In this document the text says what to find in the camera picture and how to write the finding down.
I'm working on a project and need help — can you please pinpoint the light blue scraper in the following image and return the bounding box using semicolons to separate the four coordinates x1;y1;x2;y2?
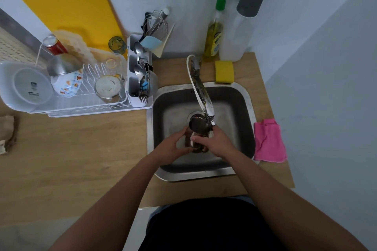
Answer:
140;35;163;52

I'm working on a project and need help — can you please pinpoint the person's left forearm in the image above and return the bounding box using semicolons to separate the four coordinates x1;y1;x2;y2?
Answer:
48;154;165;251

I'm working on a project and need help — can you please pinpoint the tall white bottle grey cap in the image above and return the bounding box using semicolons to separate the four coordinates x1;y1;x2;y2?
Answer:
219;0;270;62

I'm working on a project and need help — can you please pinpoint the person's left hand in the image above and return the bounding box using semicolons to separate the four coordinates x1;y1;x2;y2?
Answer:
153;130;194;167

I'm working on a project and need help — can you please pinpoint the red can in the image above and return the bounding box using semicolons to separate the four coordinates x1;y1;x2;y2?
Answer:
42;35;69;56

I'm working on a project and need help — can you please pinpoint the perforated metal panel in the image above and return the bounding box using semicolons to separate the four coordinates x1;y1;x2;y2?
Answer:
0;26;40;64

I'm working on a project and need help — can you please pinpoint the glass jar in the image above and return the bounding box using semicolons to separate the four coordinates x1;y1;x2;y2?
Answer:
94;75;123;103

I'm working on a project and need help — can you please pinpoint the yellow cutting board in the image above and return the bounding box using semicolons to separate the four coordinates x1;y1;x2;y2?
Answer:
0;0;128;61

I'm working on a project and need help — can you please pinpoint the stainless steel bowl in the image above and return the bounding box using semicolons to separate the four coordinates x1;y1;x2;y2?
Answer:
47;53;85;77

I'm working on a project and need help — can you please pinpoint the white plastic container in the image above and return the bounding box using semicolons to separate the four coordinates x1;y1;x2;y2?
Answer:
0;61;55;113

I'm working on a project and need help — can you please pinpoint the clear plastic egg tray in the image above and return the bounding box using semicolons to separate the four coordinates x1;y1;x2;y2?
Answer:
52;29;99;64

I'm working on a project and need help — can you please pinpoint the white cutlery holder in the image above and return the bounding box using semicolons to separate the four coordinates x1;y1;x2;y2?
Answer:
126;34;154;109

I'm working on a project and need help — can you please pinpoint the chrome sink faucet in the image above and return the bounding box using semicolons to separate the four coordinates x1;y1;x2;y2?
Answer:
186;55;217;128

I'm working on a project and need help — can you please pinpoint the person's dark clothing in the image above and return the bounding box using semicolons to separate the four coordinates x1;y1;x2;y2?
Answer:
138;197;287;251

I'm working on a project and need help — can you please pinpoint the stainless steel sink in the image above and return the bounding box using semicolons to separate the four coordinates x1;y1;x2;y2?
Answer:
146;81;257;183

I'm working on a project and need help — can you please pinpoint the dish soap bottle green cap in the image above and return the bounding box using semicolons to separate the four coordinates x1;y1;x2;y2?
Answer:
203;0;228;63

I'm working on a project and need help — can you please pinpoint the person's right forearm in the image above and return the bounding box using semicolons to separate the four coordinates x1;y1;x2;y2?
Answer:
222;149;370;251

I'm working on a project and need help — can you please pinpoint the pink cloth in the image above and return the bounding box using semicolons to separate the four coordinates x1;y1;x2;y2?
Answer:
253;118;288;163

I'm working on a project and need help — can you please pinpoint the green tinted glass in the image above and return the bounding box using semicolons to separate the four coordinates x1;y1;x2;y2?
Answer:
108;36;127;55

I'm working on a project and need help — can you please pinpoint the metal whisk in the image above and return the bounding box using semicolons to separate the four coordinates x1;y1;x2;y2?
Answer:
144;8;171;39

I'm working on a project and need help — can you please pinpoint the white bowl with cartoon print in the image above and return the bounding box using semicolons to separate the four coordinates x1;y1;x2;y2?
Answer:
50;68;85;98

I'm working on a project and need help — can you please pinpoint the yellow sponge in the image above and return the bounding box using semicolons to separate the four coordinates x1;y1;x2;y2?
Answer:
214;60;235;84

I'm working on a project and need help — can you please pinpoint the white wire dish rack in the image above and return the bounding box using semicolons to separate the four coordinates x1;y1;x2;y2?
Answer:
29;53;131;118

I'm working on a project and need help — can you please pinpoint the person's right hand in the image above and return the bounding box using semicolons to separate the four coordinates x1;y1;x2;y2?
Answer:
190;126;237;161

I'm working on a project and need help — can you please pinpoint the steel ladle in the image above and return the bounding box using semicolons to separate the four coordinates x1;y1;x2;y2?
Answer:
140;69;160;97

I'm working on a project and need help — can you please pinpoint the clear drinking glass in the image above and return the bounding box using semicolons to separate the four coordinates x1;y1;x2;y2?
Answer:
184;114;213;154

